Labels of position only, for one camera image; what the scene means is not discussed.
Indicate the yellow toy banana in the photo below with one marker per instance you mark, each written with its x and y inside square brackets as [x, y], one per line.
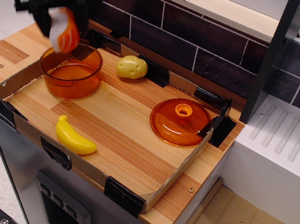
[71, 139]

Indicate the yellow toy potato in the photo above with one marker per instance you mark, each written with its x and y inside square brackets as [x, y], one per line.
[131, 67]

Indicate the grey toy oven front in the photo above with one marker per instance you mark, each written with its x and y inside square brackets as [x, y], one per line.
[48, 193]

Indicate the white toy sink drainboard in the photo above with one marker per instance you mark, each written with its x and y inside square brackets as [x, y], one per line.
[263, 166]

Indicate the orange transparent pot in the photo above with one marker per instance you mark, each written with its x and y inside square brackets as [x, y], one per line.
[73, 75]

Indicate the cardboard fence with black tape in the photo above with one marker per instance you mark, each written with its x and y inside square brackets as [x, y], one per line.
[116, 118]

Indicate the orange transparent pot lid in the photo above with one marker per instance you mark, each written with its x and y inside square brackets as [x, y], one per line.
[179, 122]

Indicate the orange white toy sushi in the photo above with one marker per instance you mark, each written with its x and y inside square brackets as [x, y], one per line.
[64, 33]

